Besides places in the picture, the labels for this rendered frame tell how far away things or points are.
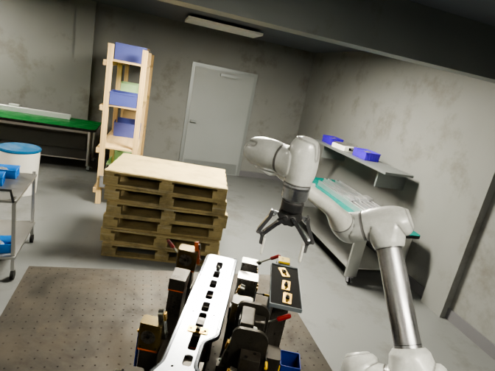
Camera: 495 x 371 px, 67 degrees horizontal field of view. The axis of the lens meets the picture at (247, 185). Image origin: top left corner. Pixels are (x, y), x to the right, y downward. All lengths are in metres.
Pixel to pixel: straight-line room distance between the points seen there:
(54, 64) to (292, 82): 4.57
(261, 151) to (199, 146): 6.62
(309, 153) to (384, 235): 0.58
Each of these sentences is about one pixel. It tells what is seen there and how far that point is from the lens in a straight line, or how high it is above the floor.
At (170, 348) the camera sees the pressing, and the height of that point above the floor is 1.00.
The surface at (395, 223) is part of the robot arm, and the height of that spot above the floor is 1.58.
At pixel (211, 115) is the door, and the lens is 7.78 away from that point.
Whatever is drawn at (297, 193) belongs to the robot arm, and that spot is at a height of 1.70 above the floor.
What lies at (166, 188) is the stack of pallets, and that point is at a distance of 3.87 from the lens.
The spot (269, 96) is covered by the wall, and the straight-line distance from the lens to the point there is 8.08.
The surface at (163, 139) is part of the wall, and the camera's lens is 7.82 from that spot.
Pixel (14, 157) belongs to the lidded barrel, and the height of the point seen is 0.54.
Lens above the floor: 2.01
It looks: 15 degrees down
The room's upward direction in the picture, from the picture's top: 11 degrees clockwise
